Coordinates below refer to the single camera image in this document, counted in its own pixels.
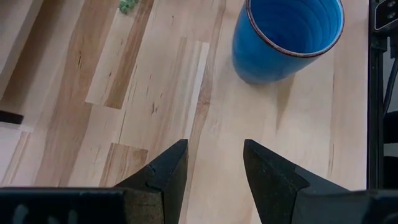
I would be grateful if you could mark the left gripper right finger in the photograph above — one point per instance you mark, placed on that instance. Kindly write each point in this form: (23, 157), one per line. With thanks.
(273, 180)

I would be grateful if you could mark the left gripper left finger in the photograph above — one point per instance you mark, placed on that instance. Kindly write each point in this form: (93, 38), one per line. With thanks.
(168, 174)

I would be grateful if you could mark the blue mug with white stripe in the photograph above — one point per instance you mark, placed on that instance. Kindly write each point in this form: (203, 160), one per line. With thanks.
(280, 37)

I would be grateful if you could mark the artificial succulent plant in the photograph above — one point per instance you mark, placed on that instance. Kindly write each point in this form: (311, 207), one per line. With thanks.
(127, 4)

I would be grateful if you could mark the black aluminium table frame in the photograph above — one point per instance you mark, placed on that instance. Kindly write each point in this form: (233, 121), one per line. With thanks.
(375, 109)

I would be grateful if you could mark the black depth camera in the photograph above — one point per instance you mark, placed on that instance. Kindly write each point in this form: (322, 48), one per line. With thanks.
(385, 14)

